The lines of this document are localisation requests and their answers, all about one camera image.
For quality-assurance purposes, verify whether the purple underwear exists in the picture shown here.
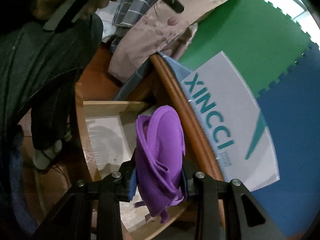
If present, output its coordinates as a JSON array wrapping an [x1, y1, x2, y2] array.
[[135, 106, 185, 224]]

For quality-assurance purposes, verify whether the wooden drawer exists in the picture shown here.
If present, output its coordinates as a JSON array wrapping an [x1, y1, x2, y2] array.
[[75, 83, 187, 239]]

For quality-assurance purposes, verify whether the grey plaid cloth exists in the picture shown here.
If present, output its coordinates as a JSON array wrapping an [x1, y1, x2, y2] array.
[[109, 0, 181, 53]]

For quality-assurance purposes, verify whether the white XINCCI cardboard box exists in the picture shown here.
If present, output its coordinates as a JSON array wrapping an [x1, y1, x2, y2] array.
[[181, 51, 280, 191]]

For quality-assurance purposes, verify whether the beige floral curtain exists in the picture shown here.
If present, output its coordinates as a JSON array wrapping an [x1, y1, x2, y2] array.
[[108, 0, 228, 82]]

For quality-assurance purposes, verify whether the right plaid slipper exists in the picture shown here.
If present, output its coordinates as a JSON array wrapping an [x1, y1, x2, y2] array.
[[32, 140, 62, 172]]

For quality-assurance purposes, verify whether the wooden nightstand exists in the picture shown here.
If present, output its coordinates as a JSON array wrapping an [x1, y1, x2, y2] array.
[[150, 54, 224, 181]]

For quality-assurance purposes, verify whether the blue checked cloth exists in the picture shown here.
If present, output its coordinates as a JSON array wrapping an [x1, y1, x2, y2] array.
[[113, 53, 214, 151]]

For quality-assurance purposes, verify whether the blue foam mat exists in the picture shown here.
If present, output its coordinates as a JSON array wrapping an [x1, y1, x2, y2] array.
[[253, 43, 320, 239]]

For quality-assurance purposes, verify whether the green foam mat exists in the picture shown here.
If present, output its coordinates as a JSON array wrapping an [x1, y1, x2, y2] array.
[[179, 0, 319, 98]]

